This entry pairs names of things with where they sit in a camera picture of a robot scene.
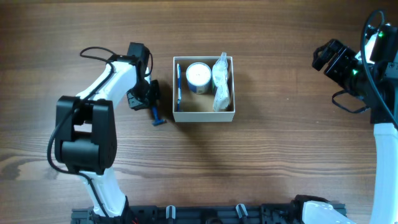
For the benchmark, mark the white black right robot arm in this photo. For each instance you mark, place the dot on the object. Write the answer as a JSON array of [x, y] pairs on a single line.
[[370, 75]]

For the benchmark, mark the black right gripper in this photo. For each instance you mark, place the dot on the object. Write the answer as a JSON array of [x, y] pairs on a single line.
[[328, 58]]

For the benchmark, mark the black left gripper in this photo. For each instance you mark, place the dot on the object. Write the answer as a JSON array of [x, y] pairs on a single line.
[[144, 97]]

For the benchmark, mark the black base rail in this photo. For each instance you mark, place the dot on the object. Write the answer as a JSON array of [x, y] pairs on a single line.
[[262, 214]]

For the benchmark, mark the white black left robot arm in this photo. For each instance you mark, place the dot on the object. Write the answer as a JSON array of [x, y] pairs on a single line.
[[84, 141]]

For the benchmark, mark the white lotion tube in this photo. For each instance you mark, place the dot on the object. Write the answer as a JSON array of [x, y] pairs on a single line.
[[221, 92]]

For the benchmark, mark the blue white toothbrush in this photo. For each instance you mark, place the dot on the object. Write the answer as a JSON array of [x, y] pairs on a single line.
[[179, 87]]

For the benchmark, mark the blue disposable razor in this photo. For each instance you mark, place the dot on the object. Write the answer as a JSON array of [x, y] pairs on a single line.
[[157, 121]]

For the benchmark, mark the white cotton swab tub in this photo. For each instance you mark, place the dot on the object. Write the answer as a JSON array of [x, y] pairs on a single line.
[[198, 77]]

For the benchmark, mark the beige open cardboard box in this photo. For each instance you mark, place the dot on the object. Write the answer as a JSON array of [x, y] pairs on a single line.
[[195, 107]]

